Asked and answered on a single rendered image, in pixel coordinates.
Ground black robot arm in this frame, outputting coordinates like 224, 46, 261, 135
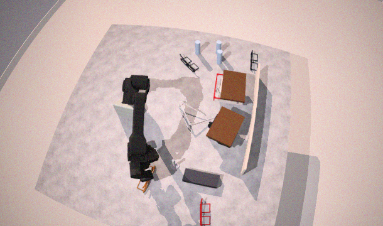
122, 75, 159, 179

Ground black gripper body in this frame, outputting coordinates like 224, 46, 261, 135
140, 162, 154, 182

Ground brown rectangular glasses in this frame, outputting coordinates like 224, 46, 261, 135
137, 165, 155, 193

